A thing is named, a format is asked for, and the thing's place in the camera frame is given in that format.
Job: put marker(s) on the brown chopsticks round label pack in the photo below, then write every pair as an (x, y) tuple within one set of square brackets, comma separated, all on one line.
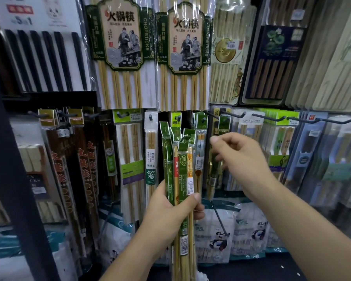
[(109, 160)]

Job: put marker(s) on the person's left hand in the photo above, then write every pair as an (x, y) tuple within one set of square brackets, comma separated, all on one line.
[(161, 215)]

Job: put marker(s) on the green red label chopstick pack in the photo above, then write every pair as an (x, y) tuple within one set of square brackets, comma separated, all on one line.
[(182, 172)]

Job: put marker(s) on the white teal plastic bag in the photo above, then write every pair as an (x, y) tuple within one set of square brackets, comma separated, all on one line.
[(23, 254)]

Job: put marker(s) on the white teal figure print bag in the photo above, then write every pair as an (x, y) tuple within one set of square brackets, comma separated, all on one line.
[(114, 231)]

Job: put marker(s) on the row of black peg hooks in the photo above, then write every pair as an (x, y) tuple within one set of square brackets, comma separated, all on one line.
[(269, 117)]

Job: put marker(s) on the person's right forearm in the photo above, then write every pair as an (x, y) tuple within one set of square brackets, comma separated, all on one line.
[(307, 231)]

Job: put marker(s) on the beige toothpick boxes pack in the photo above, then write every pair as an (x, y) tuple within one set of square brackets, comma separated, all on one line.
[(39, 184)]

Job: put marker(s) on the black chopsticks white card pack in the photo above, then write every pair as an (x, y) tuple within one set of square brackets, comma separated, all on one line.
[(44, 43)]

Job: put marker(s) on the dark green chopstick pack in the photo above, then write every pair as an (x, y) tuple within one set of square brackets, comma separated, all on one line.
[(214, 175)]

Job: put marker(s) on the yellow patterned hanging chopstick pack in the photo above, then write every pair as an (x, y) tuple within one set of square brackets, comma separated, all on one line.
[(201, 155)]

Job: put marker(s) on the large bamboo chopsticks green label pack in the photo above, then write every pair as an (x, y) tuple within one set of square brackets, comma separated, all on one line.
[(121, 49), (184, 52)]

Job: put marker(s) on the panda print white bag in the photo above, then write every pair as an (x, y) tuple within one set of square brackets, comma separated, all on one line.
[(251, 228), (215, 234)]

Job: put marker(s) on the person's left forearm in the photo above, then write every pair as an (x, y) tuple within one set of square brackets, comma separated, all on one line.
[(128, 260)]

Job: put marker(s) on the row of clear chopstick packs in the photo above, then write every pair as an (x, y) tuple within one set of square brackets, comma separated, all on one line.
[(339, 166)]

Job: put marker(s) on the person's right hand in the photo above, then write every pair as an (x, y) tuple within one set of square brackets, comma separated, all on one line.
[(245, 163)]

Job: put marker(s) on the person's right thumb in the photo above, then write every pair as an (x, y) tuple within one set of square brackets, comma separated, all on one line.
[(226, 165)]

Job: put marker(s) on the green sleeve bamboo chopstick pack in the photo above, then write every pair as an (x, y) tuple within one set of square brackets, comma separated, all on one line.
[(167, 160)]

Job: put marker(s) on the black metal shelf post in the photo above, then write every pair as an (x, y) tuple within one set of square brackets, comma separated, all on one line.
[(14, 172)]

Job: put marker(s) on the long black peg hook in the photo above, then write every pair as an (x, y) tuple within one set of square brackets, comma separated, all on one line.
[(220, 219)]

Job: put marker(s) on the person's left thumb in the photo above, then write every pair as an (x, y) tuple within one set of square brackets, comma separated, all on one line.
[(188, 200)]

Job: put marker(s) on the light green header chopsticks pack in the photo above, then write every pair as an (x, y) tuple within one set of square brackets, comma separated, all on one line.
[(278, 143)]

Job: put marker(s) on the bamboo chopsticks green card pack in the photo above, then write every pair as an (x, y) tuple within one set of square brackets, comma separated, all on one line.
[(131, 166)]

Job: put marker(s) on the dark blue boxed chopsticks set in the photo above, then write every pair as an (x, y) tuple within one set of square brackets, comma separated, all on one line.
[(273, 61)]

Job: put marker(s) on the narrow bamboo chopsticks pair pack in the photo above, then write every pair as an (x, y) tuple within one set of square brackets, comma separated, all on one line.
[(151, 160)]

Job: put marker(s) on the grey blue chopsticks pack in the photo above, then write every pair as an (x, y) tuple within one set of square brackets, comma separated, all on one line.
[(305, 155)]

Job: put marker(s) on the row of beige chopstick packs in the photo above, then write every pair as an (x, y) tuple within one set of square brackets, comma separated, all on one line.
[(327, 61)]

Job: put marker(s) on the dark brown chopsticks gold header pack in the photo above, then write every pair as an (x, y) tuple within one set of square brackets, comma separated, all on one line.
[(86, 172), (61, 178)]

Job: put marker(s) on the gold medallion chopsticks pack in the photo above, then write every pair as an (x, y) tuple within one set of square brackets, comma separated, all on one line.
[(229, 52)]

